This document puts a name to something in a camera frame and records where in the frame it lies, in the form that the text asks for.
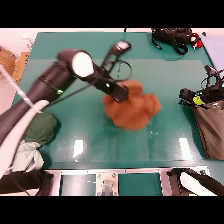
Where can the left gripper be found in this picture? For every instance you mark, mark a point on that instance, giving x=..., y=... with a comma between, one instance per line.
x=118, y=91

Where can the orange garment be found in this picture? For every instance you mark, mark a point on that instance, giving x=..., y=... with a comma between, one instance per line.
x=133, y=110

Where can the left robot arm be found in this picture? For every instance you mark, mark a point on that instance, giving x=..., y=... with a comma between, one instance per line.
x=50, y=83

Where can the dark green garment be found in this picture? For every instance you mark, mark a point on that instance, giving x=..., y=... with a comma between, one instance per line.
x=41, y=128

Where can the red garment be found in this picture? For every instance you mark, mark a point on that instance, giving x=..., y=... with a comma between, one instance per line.
x=198, y=40

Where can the white garment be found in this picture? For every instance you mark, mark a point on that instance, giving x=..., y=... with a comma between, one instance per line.
x=26, y=156

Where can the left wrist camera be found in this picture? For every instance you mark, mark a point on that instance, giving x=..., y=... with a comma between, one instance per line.
x=121, y=45

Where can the silver frame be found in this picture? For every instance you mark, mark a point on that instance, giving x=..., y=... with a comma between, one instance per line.
x=106, y=180

